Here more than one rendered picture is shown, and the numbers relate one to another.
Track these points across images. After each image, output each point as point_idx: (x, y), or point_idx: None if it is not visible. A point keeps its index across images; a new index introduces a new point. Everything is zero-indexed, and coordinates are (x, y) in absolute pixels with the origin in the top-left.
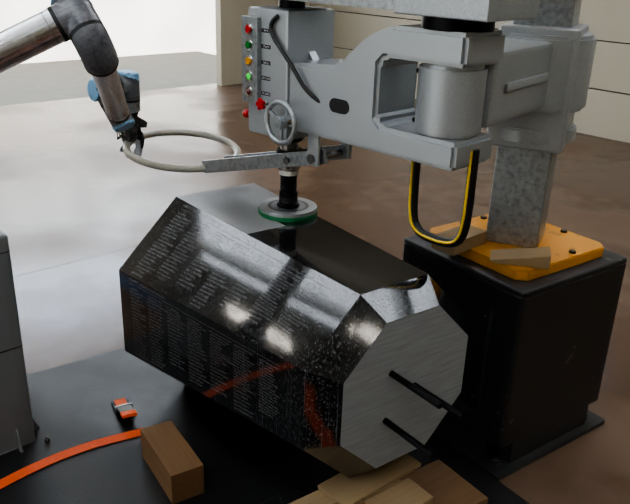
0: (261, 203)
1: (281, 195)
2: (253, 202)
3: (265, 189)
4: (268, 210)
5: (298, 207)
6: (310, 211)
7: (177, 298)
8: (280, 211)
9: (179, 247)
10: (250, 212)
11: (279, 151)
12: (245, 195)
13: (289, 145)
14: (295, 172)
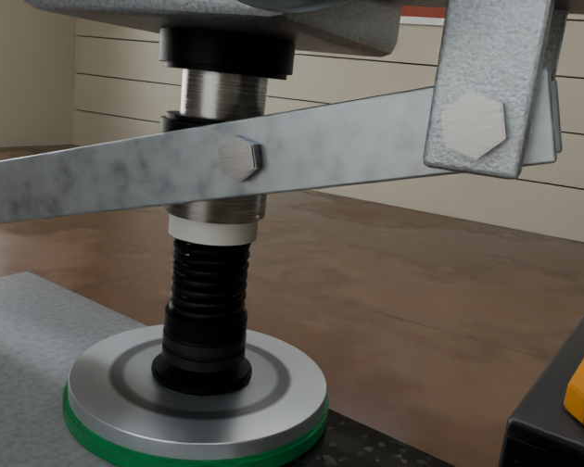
0: (78, 372)
1: (181, 335)
2: (33, 357)
3: (71, 294)
4: (125, 420)
5: (252, 380)
6: (319, 400)
7: None
8: (187, 419)
9: None
10: (23, 424)
11: (185, 121)
12: None
13: (236, 94)
14: (252, 227)
